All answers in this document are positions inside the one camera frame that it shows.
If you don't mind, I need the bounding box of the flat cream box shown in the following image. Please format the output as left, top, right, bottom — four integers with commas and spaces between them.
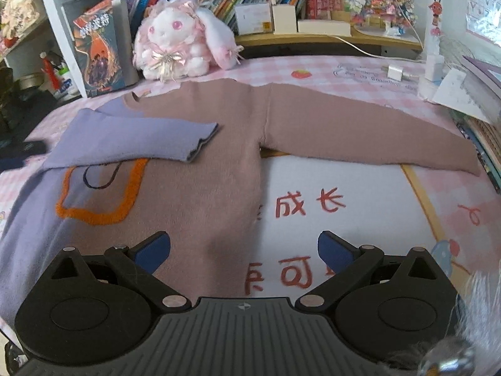
297, 19, 352, 37

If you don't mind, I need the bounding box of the Harry Potter book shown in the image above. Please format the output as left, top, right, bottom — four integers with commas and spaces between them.
73, 0, 139, 97

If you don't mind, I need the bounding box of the alphabet wall poster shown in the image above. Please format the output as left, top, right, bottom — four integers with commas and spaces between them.
465, 0, 500, 46

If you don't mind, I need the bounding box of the pink white bunny plush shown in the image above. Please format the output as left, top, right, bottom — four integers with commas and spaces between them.
132, 0, 244, 82

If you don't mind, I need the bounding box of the white box on shelf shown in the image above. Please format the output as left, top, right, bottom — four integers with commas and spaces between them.
234, 3, 273, 36

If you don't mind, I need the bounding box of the cream box on shelf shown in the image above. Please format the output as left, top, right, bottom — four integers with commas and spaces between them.
272, 4, 297, 35

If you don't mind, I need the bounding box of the pink checkered desk mat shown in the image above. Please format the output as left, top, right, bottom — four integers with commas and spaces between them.
1, 56, 500, 299

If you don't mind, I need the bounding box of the purple and brown sweater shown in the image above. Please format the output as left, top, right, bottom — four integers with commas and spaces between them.
1, 79, 481, 324

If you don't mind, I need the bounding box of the white charger plug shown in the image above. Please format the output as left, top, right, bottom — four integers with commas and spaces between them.
387, 65, 403, 81

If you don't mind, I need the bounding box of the colourful paper flower ornament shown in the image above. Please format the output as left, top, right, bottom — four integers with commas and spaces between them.
343, 0, 417, 36

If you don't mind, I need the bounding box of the stack of books right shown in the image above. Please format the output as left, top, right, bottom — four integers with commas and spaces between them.
454, 55, 500, 194

